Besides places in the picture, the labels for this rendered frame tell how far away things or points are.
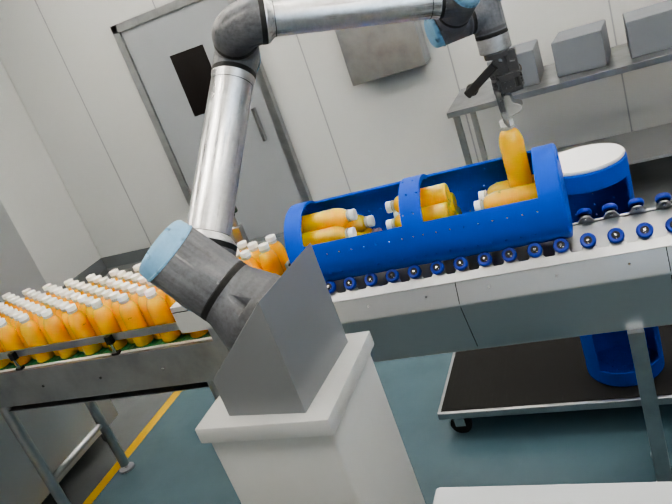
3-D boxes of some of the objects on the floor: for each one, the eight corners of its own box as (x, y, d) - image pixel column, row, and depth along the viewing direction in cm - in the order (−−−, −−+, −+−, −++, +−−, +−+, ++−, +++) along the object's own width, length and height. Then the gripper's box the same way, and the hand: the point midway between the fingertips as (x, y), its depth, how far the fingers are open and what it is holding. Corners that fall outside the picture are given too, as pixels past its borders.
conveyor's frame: (356, 531, 248) (272, 332, 217) (40, 537, 311) (-60, 384, 280) (383, 444, 290) (315, 266, 259) (99, 465, 352) (17, 324, 321)
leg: (676, 490, 218) (646, 332, 196) (657, 491, 220) (625, 335, 198) (673, 478, 222) (644, 322, 201) (655, 479, 225) (623, 325, 203)
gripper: (513, 49, 176) (532, 124, 183) (515, 43, 186) (532, 114, 193) (482, 59, 180) (501, 132, 187) (485, 52, 190) (503, 122, 197)
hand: (506, 121), depth 191 cm, fingers closed on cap, 4 cm apart
